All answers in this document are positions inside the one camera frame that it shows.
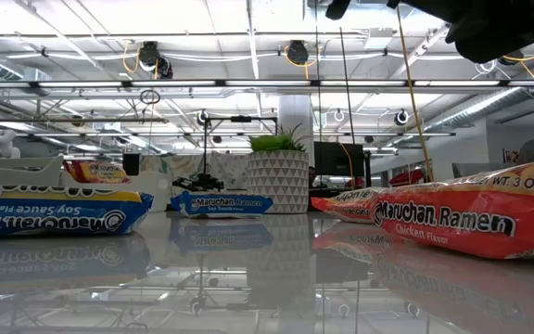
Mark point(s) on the orange chicken ramen pack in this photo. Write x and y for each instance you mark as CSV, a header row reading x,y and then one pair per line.
x,y
346,206
457,218

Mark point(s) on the blue soy sauce ramen pack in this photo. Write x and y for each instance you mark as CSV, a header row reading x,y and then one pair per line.
x,y
54,213
220,204

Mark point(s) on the clear plastic bin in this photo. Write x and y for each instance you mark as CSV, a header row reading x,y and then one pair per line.
x,y
16,171

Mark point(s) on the black monitor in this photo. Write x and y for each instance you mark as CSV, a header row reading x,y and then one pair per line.
x,y
336,160

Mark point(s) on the person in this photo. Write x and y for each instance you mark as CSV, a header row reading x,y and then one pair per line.
x,y
312,175

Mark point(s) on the red object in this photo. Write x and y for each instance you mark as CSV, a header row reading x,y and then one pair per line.
x,y
408,177

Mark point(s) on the succulent plant in patterned pot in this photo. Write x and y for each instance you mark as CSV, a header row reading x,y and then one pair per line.
x,y
278,181

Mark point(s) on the black speaker box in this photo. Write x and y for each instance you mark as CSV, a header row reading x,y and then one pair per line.
x,y
131,164

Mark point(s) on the white robot figure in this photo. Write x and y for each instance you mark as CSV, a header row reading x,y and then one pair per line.
x,y
2,146

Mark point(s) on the black camera stand rig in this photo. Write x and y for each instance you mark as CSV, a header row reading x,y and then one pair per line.
x,y
199,182

